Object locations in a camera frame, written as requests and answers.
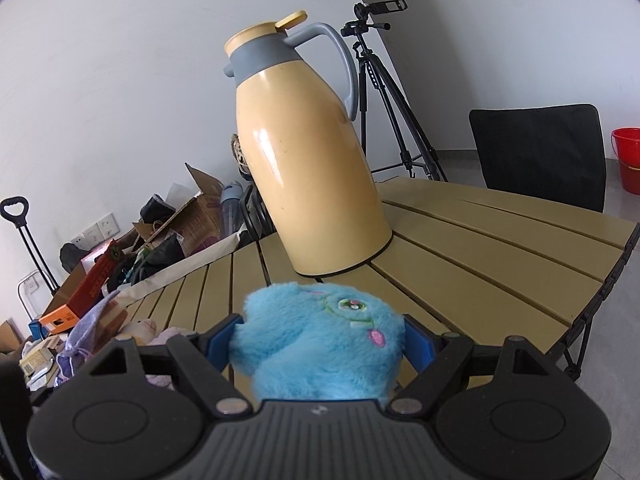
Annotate white wall sockets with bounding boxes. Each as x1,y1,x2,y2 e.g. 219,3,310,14
70,214,118,248

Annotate white wire frame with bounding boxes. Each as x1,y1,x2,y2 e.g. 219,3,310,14
17,270,56,321

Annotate open brown cardboard box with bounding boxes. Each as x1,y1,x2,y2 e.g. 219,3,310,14
132,162,226,256

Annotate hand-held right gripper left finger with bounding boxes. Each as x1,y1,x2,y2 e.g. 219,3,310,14
89,313,251,418

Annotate yellow paper box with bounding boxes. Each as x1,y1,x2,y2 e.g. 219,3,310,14
20,347,56,376

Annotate black cart handle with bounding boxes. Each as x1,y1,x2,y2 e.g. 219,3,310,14
0,196,58,293

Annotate woven rattan ball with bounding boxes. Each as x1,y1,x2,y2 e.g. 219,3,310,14
231,132,251,178

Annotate tan folding table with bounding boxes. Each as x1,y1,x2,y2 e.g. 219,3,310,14
30,176,640,401

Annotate yellow thermos jug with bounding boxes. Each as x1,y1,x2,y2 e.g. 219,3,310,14
223,9,393,278

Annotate grey blue water bottle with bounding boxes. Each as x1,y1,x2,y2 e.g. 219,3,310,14
222,184,244,238

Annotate red plastic bucket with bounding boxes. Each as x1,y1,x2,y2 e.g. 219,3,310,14
611,127,640,193

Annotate blue plush toy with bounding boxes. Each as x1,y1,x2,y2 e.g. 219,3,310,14
229,282,407,403

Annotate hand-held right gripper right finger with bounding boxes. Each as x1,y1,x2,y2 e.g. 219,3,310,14
390,313,551,417

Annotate lavender drawstring bag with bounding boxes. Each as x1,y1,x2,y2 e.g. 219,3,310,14
56,289,123,378

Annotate orange cardboard box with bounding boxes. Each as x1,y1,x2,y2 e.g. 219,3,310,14
40,239,123,336

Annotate black cloth bag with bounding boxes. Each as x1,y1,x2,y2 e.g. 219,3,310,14
142,234,183,267

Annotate black pouch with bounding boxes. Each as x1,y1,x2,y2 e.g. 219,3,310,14
140,192,176,223

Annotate black camera tripod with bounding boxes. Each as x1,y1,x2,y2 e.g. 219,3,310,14
341,0,448,183

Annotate black folding chair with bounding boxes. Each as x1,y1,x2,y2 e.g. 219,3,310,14
469,104,607,213

